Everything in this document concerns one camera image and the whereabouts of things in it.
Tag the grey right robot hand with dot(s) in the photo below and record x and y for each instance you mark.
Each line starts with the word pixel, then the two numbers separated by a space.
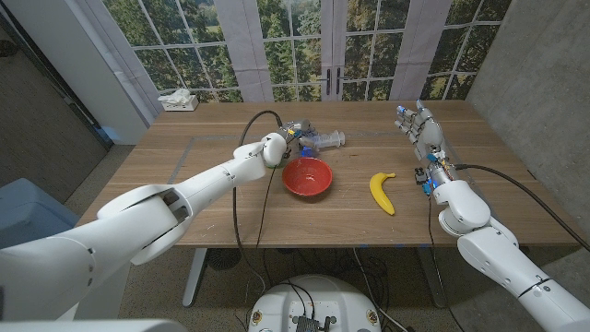
pixel 428 133

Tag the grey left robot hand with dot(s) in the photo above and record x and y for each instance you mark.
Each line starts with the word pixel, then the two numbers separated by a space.
pixel 304 138

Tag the large clear plastic syringe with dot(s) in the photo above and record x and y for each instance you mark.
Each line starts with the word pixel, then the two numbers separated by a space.
pixel 329 139

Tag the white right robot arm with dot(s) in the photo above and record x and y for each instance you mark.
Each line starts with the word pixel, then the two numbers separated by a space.
pixel 488 249

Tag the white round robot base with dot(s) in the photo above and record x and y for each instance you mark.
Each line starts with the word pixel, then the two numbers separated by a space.
pixel 318 299

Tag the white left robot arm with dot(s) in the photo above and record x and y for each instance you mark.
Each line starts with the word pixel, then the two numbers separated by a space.
pixel 138 221

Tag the red bowl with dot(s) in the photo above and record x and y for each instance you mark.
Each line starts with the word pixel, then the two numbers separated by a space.
pixel 307 176

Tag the yellow toy banana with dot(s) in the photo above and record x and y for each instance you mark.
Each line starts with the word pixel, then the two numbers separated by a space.
pixel 380 191

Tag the white tissue box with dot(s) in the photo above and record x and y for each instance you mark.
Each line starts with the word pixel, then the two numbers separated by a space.
pixel 180 103

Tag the dark table leg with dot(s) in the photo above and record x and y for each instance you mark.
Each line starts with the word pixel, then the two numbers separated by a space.
pixel 432 276

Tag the round black floor fan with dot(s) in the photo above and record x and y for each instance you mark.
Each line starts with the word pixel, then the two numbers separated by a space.
pixel 224 259

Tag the white table leg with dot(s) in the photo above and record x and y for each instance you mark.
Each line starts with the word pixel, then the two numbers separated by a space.
pixel 194 276

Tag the blue-grey seat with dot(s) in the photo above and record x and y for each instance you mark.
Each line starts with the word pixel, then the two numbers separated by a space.
pixel 32 207

